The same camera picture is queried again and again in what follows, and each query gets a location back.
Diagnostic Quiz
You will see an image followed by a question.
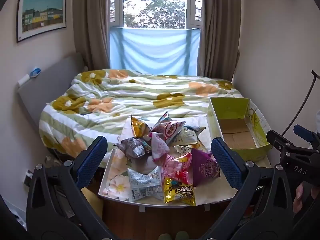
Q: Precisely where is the green cardboard box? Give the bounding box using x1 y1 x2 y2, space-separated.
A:
207 97 272 162

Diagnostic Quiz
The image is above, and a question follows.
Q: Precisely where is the light blue window cloth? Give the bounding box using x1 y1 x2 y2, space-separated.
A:
109 27 201 76

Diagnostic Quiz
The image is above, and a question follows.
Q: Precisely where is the white paper sheet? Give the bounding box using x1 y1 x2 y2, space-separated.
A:
119 117 135 143

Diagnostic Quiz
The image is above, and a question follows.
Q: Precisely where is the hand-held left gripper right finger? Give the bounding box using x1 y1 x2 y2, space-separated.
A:
200 137 293 240

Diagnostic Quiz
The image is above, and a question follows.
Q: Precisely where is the brown curtain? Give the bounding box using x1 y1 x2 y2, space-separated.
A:
72 0 125 72
197 0 242 83

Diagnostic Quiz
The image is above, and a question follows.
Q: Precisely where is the floral striped blanket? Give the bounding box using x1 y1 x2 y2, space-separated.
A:
39 69 250 160

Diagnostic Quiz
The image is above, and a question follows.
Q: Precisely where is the dark purple snack packet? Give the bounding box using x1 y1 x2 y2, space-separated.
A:
116 137 153 158

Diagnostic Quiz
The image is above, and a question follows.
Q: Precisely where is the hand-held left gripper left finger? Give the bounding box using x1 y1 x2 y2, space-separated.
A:
26 136 113 240

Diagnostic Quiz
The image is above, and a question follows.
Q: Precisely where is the black curved pole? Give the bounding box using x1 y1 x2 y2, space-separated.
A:
281 69 320 137

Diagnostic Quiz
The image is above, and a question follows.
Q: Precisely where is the gold snack packet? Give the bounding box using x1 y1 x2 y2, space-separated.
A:
162 177 196 207

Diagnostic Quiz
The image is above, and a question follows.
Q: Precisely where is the pink red snack packet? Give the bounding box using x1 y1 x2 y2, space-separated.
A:
162 154 193 184

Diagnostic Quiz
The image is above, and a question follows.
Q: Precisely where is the yellow brown chip bag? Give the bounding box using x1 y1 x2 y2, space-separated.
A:
130 115 152 138

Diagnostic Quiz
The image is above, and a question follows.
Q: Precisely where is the white red circle snack packet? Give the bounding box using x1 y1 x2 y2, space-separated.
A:
152 111 187 145

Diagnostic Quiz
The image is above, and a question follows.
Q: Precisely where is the window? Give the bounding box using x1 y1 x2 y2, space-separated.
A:
109 0 202 30

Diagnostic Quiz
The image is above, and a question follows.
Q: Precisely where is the pale yellow orange snack packet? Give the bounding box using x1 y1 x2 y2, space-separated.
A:
174 144 200 156

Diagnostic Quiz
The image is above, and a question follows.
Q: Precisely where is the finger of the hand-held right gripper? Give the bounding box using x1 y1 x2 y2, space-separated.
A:
293 124 320 147
266 129 300 155

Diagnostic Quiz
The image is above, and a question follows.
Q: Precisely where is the silver blue snack packet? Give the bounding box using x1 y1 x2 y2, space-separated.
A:
127 165 164 202

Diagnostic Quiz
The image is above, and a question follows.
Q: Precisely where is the person's right hand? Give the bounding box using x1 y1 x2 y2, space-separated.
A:
293 182 305 215

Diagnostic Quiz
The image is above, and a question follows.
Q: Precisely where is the white pink strawberry snack packet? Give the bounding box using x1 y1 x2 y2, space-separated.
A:
150 132 170 162

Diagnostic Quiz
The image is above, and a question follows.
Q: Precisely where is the framed wall poster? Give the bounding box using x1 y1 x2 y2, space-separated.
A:
16 0 67 43

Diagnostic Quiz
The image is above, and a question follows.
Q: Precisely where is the pale yellow blue snack packet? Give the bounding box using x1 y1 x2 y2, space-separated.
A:
175 126 206 145

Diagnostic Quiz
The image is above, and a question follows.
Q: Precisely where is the grey headboard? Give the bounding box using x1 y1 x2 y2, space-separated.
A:
16 52 87 133

